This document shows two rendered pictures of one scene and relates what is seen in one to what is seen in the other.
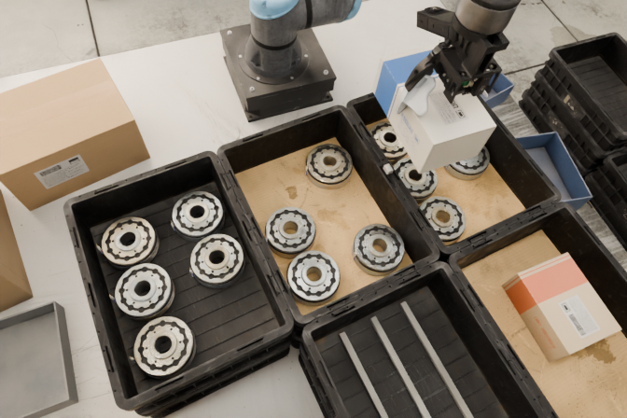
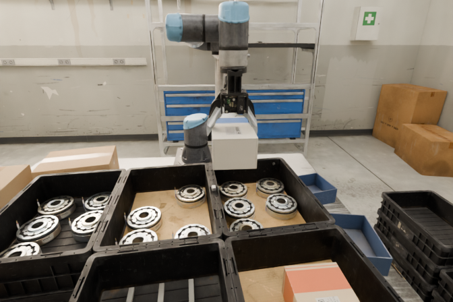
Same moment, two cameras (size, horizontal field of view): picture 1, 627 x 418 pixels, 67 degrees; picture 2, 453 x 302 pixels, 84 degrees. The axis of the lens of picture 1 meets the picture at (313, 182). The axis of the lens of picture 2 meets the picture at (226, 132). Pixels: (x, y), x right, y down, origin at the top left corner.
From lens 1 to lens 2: 0.59 m
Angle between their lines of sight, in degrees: 43
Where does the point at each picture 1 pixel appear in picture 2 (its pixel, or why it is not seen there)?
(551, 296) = (310, 290)
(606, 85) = (433, 224)
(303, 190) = (169, 205)
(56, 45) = not seen: hidden behind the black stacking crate
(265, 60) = (187, 154)
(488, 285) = (269, 287)
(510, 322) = not seen: outside the picture
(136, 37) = not seen: hidden behind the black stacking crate
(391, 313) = (178, 287)
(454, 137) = (227, 138)
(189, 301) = (58, 245)
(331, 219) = (176, 222)
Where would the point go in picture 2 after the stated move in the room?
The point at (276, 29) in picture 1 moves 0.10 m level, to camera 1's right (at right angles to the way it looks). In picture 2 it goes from (192, 135) to (211, 138)
